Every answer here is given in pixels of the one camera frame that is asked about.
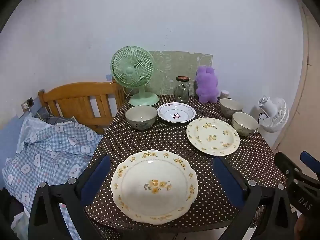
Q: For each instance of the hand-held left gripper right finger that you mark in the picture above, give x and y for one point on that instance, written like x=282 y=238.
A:
x=228 y=180

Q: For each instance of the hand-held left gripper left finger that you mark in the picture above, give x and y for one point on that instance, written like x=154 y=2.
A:
x=96 y=180

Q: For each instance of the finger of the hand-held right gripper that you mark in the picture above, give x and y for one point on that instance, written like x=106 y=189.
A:
x=303 y=200
x=311 y=162

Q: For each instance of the large yellow-flower scalloped plate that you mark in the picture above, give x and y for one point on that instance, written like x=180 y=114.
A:
x=140 y=175

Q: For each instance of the round yellow-flower plate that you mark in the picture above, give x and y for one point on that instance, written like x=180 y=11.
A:
x=212 y=130

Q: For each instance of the grey-green ceramic bowl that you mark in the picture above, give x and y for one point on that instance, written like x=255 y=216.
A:
x=228 y=112
x=243 y=129
x=141 y=124

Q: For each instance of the pink-flower deep plate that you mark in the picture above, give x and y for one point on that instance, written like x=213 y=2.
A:
x=175 y=110

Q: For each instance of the blue checked printed blanket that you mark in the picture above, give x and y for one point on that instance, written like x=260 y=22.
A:
x=50 y=150

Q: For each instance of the white standing fan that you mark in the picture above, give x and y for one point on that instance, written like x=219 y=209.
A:
x=275 y=115

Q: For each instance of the grey cloth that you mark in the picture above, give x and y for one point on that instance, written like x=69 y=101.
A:
x=53 y=120

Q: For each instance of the brown polka-dot tablecloth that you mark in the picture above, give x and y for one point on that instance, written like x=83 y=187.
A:
x=162 y=140

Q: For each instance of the clear toothpick container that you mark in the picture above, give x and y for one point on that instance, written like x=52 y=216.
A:
x=224 y=95

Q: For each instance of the purple plush toy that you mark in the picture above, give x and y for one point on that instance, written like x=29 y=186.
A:
x=206 y=85

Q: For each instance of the glass jar with lid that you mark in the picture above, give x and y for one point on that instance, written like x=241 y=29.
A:
x=181 y=92

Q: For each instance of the green desk fan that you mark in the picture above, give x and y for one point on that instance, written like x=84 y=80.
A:
x=130 y=70

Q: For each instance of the white wall socket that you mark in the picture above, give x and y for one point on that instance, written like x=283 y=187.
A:
x=30 y=102

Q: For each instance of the green patterned wall sheet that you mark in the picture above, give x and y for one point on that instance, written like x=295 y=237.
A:
x=175 y=65

